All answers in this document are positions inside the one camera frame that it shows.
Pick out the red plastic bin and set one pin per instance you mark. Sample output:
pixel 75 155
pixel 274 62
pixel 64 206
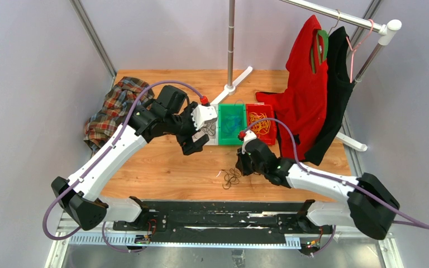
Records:
pixel 265 130

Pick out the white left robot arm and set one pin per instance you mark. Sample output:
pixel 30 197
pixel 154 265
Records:
pixel 171 113

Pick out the silver clothes rack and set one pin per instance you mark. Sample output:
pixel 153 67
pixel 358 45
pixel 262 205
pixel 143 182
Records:
pixel 386 31

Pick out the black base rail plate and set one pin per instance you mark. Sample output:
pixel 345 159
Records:
pixel 220 222

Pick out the aluminium frame rail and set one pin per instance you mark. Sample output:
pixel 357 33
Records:
pixel 344 247

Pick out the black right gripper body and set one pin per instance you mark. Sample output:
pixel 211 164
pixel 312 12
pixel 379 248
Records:
pixel 247 167

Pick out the plaid shirt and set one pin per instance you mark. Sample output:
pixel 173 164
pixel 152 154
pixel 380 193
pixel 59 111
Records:
pixel 116 105

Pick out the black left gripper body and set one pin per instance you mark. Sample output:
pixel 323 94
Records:
pixel 185 129

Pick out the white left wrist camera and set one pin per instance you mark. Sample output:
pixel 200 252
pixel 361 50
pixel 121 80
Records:
pixel 203 115

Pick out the white plastic bin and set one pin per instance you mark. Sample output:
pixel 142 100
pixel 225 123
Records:
pixel 211 130

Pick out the pink hanger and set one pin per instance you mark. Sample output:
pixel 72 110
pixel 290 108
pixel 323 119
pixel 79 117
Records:
pixel 355 48

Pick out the green hanger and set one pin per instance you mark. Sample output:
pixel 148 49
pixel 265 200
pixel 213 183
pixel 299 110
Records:
pixel 319 49

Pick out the green plastic bin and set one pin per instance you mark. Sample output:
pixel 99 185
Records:
pixel 231 121

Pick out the black garment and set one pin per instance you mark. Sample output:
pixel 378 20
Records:
pixel 339 91

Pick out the red sweater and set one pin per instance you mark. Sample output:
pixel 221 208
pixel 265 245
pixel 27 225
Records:
pixel 302 106

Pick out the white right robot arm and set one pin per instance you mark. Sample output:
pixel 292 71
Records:
pixel 361 202

